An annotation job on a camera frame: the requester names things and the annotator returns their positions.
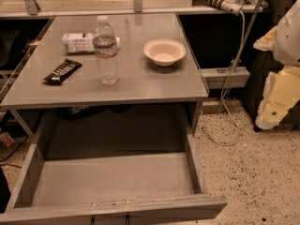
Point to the grey open top drawer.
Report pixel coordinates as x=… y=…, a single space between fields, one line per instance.
x=138 y=167

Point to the white paper bowl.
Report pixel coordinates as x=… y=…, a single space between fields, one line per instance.
x=164 y=52

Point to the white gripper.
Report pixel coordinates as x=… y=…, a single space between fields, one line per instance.
x=288 y=42

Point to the grey cabinet table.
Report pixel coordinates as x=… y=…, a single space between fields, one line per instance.
x=141 y=81

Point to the dark cabinet on right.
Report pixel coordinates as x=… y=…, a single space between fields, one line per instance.
x=281 y=7

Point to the white labelled bottle lying down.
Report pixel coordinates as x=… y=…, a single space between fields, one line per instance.
x=83 y=43

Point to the white corrugated hose connector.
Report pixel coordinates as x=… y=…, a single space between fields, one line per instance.
x=225 y=5

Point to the clear plastic water bottle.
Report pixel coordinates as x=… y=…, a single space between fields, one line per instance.
x=107 y=65

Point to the black snack bar wrapper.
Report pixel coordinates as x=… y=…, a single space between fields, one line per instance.
x=62 y=72

